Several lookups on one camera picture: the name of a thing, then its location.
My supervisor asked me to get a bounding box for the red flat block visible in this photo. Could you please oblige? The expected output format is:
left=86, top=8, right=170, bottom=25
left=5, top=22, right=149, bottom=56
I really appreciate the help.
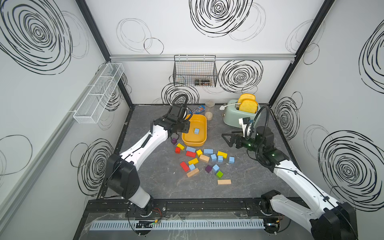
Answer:
left=186, top=151, right=196, bottom=158

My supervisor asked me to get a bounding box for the black wire basket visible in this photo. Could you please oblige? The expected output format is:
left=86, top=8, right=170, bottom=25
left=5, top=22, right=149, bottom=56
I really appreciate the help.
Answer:
left=173, top=55, right=218, bottom=88

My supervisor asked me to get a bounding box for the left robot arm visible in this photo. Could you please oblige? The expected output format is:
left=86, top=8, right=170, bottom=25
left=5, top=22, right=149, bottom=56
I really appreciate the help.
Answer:
left=105, top=103, right=192, bottom=212

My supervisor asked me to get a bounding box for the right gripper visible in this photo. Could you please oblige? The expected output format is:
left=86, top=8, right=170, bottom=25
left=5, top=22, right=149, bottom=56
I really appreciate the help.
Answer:
left=221, top=130, right=263, bottom=155

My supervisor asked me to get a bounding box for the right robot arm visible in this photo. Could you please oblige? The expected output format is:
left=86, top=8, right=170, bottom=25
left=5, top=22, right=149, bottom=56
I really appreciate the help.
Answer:
left=222, top=127, right=358, bottom=240

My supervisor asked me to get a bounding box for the tan wooden block front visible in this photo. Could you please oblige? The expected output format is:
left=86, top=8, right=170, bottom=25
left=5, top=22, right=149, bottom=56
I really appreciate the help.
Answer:
left=218, top=180, right=232, bottom=185

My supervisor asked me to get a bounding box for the tan wooden block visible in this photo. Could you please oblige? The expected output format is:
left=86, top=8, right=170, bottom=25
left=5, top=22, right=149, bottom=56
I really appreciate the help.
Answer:
left=218, top=180, right=232, bottom=185
left=187, top=168, right=200, bottom=178
left=199, top=154, right=210, bottom=163

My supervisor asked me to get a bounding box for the long blue block left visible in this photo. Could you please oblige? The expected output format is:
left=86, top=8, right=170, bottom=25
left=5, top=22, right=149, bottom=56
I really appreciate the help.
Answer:
left=186, top=147, right=196, bottom=153

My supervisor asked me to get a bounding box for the yellow plastic tub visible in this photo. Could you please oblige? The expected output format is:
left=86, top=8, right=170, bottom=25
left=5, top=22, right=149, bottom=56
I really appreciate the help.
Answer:
left=182, top=115, right=207, bottom=147

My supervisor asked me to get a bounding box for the yellow sponge toast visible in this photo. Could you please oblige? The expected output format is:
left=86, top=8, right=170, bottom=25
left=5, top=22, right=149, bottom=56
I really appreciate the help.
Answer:
left=238, top=94, right=256, bottom=104
left=239, top=99, right=259, bottom=114

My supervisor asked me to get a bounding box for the small yellow cube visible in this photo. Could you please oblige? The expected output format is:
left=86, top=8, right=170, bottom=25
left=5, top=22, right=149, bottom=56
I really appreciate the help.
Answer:
left=196, top=150, right=203, bottom=157

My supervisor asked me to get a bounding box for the long red block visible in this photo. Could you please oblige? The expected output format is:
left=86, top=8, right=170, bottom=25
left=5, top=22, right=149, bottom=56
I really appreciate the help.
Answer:
left=180, top=162, right=190, bottom=173

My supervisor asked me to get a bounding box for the yellow block right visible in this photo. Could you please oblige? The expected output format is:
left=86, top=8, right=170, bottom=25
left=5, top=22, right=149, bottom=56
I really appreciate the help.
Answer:
left=218, top=151, right=228, bottom=159

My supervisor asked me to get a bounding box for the white wire shelf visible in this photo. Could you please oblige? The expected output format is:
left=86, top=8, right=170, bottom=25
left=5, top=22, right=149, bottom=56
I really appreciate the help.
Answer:
left=74, top=63, right=124, bottom=124

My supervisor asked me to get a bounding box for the yellow sponge toast back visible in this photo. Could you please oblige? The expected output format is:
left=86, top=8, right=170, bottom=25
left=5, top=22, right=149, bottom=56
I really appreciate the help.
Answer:
left=238, top=94, right=256, bottom=104

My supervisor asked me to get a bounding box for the white slotted cable duct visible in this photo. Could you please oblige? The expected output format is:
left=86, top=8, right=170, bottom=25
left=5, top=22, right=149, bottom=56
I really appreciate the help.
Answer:
left=90, top=219, right=265, bottom=231

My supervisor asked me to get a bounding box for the blue candy packet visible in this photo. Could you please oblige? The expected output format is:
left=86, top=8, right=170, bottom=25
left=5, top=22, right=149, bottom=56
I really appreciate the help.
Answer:
left=190, top=105, right=206, bottom=114

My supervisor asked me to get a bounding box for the yellow sponge toast front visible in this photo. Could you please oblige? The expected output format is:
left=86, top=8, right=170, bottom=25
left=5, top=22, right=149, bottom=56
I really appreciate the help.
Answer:
left=239, top=99, right=259, bottom=114

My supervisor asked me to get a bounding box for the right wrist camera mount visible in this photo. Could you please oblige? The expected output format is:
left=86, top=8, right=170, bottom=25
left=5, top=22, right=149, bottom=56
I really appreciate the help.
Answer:
left=239, top=117, right=252, bottom=137

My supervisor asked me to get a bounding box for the purple cube lower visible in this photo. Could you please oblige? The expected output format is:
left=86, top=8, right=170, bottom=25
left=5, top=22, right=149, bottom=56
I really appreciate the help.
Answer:
left=205, top=165, right=213, bottom=173

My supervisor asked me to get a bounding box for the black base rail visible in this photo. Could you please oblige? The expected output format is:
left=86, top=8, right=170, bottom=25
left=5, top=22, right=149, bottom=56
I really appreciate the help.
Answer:
left=85, top=198, right=267, bottom=215

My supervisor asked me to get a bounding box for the long blue block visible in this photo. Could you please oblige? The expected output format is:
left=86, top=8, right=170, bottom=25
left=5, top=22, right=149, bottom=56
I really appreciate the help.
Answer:
left=204, top=149, right=214, bottom=155
left=186, top=147, right=196, bottom=153

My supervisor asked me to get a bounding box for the long blue block centre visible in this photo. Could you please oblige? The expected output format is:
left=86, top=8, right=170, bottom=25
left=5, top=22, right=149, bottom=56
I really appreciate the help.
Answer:
left=204, top=149, right=214, bottom=155

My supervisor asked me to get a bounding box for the tan wooden block lower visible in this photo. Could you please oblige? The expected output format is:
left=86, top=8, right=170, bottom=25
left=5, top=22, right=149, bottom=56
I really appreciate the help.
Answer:
left=187, top=168, right=200, bottom=178

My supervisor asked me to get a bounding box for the tan wooden block centre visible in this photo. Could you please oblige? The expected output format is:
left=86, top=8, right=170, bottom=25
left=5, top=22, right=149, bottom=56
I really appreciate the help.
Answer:
left=199, top=154, right=210, bottom=163

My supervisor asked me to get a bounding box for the clear plastic jar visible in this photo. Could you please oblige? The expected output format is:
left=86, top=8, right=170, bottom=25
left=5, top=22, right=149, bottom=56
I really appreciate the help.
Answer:
left=205, top=100, right=215, bottom=121

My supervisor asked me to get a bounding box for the long yellow block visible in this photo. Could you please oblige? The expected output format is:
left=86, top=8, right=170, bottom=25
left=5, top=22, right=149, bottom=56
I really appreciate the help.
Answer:
left=188, top=158, right=199, bottom=165

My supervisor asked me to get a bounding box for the mint green toaster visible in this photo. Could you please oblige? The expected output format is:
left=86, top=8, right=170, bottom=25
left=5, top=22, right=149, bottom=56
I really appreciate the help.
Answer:
left=224, top=100, right=256, bottom=129

